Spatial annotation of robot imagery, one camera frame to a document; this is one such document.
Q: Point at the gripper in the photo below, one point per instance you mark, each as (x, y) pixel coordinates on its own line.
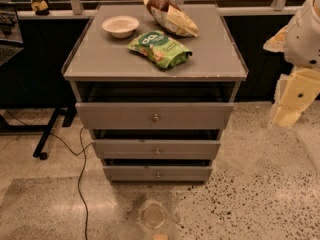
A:
(304, 40)

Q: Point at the grey top drawer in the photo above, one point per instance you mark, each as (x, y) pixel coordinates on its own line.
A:
(154, 116)

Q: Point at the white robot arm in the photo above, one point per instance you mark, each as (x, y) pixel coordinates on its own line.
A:
(299, 40)

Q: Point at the grey drawer cabinet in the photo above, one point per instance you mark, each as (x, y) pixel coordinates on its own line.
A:
(102, 69)

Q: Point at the green snack bag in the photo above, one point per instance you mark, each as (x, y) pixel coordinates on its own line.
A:
(164, 51)

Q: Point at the brown and white chip bag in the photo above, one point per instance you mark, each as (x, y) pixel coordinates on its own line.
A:
(168, 14)

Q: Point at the white bowl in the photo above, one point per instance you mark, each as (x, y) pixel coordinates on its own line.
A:
(120, 26)

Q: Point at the round floor cover plate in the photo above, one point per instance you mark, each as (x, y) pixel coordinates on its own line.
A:
(153, 215)

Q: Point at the small yellow black object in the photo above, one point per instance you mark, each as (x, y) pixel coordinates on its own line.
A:
(40, 7)

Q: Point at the laptop computer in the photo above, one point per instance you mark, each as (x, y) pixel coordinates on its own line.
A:
(11, 41)

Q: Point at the black desk leg frame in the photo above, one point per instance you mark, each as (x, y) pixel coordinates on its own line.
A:
(43, 129)

